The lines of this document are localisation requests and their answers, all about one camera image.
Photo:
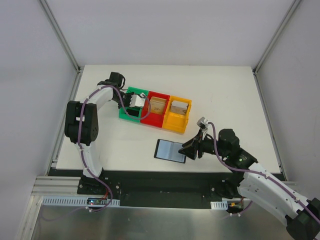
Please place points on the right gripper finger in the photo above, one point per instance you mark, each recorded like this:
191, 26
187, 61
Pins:
194, 142
190, 152

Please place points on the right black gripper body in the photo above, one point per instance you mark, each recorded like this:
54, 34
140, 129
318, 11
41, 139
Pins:
198, 146

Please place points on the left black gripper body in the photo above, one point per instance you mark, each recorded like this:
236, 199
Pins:
127, 100

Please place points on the black leather card holder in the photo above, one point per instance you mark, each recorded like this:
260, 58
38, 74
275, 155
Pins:
169, 151

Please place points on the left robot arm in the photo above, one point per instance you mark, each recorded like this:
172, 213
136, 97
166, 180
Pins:
82, 125

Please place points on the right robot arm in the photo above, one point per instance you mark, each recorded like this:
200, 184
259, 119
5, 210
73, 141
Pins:
299, 214

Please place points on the gold card stack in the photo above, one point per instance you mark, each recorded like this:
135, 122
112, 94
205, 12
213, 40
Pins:
157, 105

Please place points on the silver card stack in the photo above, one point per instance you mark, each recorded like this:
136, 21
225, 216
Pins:
179, 107

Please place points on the green plastic bin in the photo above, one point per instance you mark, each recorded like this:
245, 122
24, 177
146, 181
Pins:
122, 111

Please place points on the yellow plastic bin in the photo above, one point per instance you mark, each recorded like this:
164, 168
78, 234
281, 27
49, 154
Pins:
176, 122

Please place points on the red plastic bin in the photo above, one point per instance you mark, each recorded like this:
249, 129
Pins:
155, 120

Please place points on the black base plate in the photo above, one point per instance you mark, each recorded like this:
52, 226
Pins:
153, 189

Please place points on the right white cable duct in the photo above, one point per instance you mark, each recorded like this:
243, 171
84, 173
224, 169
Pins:
219, 205

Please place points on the white cable duct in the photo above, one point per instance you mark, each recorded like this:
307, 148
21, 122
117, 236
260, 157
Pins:
219, 205
78, 201

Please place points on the left aluminium frame post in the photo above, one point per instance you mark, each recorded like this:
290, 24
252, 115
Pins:
59, 34

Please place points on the aluminium frame post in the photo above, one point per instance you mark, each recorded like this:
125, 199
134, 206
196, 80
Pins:
295, 4
59, 34

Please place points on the left white cable duct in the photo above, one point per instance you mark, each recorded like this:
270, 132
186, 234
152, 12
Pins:
78, 201

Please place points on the right aluminium frame post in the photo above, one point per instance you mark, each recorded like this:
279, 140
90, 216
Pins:
295, 4

